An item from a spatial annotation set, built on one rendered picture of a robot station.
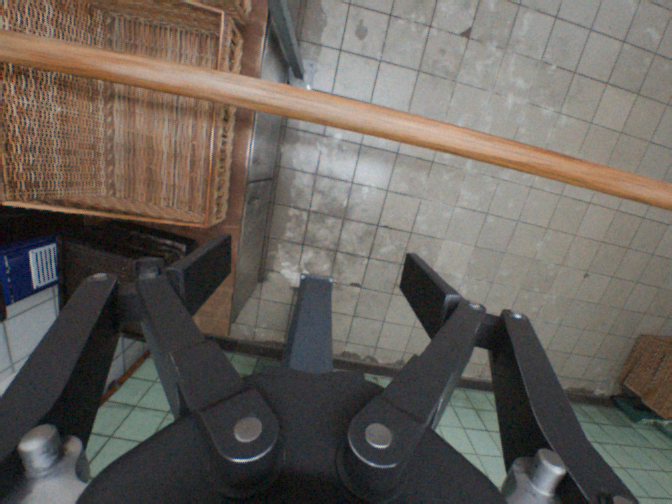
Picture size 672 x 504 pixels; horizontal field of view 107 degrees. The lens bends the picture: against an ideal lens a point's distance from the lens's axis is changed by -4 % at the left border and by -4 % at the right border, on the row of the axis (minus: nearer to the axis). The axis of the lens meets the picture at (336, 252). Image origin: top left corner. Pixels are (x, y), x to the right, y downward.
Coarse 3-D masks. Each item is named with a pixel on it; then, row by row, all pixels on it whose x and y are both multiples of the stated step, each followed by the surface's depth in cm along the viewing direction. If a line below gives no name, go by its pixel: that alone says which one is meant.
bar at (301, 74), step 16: (272, 0) 67; (272, 16) 75; (288, 16) 78; (288, 32) 83; (288, 48) 96; (304, 64) 128; (288, 80) 130; (304, 80) 130; (0, 288) 37; (0, 304) 37; (0, 320) 37
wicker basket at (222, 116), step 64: (0, 0) 53; (64, 0) 63; (128, 0) 63; (192, 0) 60; (0, 64) 55; (192, 64) 77; (0, 128) 58; (192, 128) 83; (0, 192) 61; (64, 192) 74; (128, 192) 88; (192, 192) 88
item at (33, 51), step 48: (0, 48) 24; (48, 48) 24; (96, 48) 25; (192, 96) 27; (240, 96) 26; (288, 96) 26; (336, 96) 27; (432, 144) 28; (480, 144) 28; (528, 144) 29; (624, 192) 30
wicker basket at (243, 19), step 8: (200, 0) 66; (208, 0) 66; (216, 0) 65; (224, 0) 64; (232, 0) 63; (240, 0) 67; (248, 0) 71; (224, 8) 68; (232, 8) 68; (240, 8) 67; (248, 8) 73; (232, 16) 72; (240, 16) 71; (248, 16) 74; (248, 24) 75
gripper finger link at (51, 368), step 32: (96, 288) 10; (64, 320) 8; (96, 320) 9; (32, 352) 7; (64, 352) 7; (96, 352) 8; (32, 384) 6; (64, 384) 6; (96, 384) 8; (0, 416) 5; (32, 416) 5; (64, 416) 6; (0, 448) 5; (0, 480) 4
